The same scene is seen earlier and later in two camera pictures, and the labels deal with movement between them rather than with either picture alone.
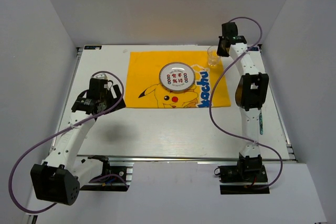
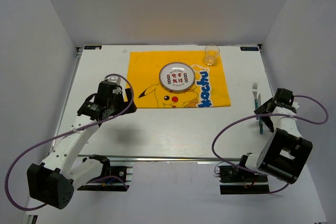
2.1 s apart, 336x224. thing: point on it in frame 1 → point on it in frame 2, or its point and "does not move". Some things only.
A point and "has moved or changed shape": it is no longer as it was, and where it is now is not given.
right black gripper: x=219 y=52 → x=262 y=110
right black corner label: x=254 y=48 does not move
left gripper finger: x=122 y=103 → x=128 y=94
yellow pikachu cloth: x=144 y=89 does not move
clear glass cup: x=213 y=59 has moved or changed shape
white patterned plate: x=177 y=76 does not move
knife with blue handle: x=261 y=123 does not move
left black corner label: x=92 y=47 does not move
